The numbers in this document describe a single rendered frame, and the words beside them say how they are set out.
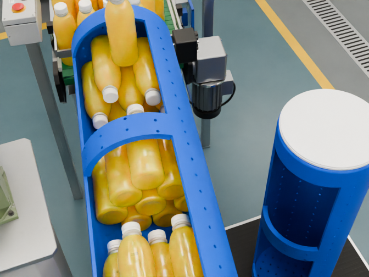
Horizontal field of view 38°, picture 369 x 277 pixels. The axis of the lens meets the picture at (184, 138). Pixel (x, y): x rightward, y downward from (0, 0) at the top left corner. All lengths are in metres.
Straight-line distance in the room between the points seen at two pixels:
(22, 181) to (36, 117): 1.74
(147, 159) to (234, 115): 1.74
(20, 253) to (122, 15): 0.59
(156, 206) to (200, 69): 0.77
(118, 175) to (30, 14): 0.72
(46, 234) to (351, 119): 0.83
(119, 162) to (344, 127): 0.60
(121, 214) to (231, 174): 1.42
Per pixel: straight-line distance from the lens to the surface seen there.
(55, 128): 2.18
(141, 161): 1.14
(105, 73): 1.41
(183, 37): 1.73
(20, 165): 1.26
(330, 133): 1.44
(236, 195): 2.54
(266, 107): 2.90
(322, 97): 1.53
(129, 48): 1.39
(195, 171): 1.13
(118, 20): 1.33
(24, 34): 1.77
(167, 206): 1.27
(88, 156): 1.21
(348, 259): 2.28
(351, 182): 1.43
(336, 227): 1.62
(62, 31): 1.73
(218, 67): 1.91
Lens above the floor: 2.10
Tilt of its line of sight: 50 degrees down
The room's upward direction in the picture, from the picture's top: 2 degrees counter-clockwise
